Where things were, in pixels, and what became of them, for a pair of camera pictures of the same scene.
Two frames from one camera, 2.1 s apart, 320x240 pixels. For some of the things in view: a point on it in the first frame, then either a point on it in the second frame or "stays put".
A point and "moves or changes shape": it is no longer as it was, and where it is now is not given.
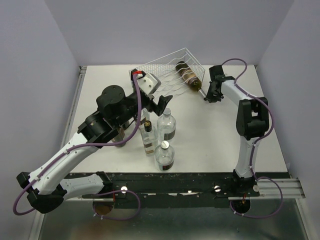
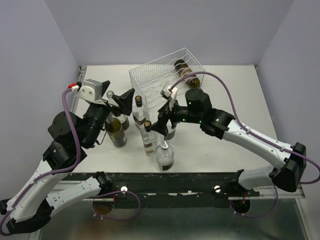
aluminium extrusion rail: [291, 188] stays put
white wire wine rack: [177, 72] stays put
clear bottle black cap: [148, 134] stays put
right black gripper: [211, 98] → [165, 113]
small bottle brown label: [148, 126] moves or changes shape
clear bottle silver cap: [164, 157] stays put
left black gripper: [152, 106] → [125, 102]
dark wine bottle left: [120, 137] stays put
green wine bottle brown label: [187, 76] stays put
